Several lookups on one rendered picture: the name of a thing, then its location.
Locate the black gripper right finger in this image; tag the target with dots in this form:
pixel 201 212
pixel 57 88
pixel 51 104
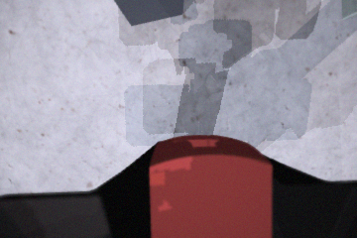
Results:
pixel 308 207

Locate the yellow square bar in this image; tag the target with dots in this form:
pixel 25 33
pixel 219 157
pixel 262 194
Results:
pixel 144 11

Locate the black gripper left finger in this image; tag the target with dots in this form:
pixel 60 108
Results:
pixel 119 208

